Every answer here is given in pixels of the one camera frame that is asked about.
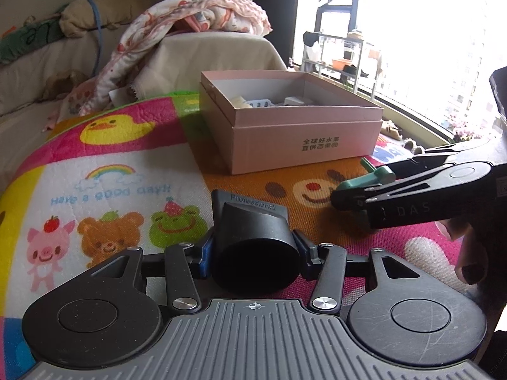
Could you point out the green plush pillow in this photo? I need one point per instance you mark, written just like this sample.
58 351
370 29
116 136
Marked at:
27 41

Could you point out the black hair dryer nozzle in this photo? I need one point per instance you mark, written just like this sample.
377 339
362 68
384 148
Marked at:
253 241

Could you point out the pink cardboard box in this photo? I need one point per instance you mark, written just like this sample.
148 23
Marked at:
285 142

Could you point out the pink floral blanket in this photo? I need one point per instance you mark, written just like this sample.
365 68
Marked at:
166 23

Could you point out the silver blister pack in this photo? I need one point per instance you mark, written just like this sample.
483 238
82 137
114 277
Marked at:
261 103

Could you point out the tan plush toy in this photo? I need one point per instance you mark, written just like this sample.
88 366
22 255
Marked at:
391 130

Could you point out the colourful printed play mat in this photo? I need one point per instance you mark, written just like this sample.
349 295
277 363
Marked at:
130 146

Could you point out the metal rack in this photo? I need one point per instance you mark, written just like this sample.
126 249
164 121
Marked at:
340 47

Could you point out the green clip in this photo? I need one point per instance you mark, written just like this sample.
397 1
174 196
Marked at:
372 178

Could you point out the person's right hand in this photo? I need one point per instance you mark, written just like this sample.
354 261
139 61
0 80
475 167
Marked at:
475 253

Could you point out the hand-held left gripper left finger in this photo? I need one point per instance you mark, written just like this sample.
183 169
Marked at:
206 255

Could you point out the beige pillow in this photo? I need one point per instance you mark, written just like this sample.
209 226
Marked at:
115 12

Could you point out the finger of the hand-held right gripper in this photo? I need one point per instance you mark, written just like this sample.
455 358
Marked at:
435 157
376 196

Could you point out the cream tube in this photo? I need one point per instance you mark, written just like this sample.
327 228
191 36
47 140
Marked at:
241 102

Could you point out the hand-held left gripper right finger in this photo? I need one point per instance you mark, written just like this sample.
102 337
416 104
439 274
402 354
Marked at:
303 252

